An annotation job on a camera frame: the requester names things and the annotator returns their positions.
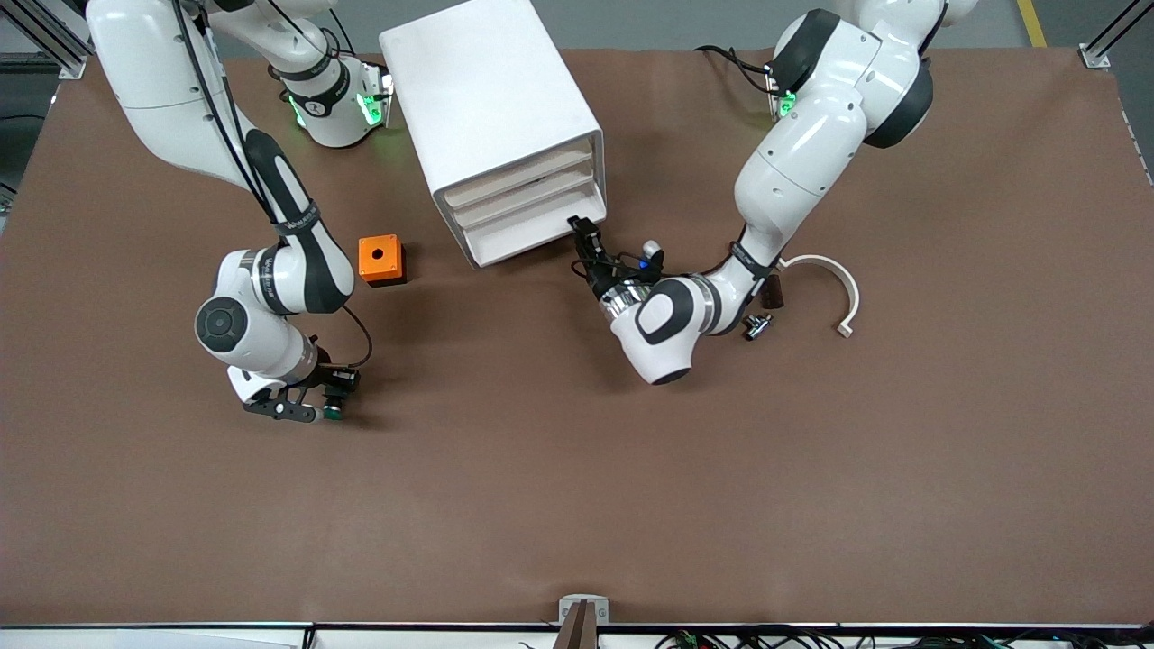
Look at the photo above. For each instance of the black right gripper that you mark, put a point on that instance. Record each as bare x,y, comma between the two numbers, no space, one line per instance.
340,381

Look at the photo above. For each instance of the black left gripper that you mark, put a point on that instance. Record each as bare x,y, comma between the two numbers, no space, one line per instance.
600,274

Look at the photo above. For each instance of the green push button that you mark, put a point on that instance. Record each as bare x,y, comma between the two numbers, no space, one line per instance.
334,413

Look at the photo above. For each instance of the white lowest cabinet drawer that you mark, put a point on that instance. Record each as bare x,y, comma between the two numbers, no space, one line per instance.
523,238

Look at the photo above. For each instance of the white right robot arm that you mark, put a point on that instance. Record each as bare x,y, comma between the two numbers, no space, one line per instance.
162,81

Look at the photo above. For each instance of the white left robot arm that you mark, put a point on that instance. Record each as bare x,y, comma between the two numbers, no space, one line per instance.
793,162

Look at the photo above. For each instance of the silver metal fitting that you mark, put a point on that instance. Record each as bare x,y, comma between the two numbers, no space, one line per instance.
758,326

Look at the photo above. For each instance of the brown terminal block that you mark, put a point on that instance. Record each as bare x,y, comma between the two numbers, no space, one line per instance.
775,293

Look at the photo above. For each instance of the brown table cover mat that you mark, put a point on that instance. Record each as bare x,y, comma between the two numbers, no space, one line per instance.
577,469

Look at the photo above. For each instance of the white curved plastic clamp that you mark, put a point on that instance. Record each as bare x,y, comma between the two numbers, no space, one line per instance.
853,293

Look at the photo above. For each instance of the orange button enclosure box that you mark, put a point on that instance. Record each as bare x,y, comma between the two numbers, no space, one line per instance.
379,257

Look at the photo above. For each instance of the grey metal bracket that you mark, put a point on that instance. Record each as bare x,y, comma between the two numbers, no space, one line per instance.
583,609

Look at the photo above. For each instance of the aluminium frame profile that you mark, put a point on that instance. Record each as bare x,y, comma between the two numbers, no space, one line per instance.
1095,56
70,61

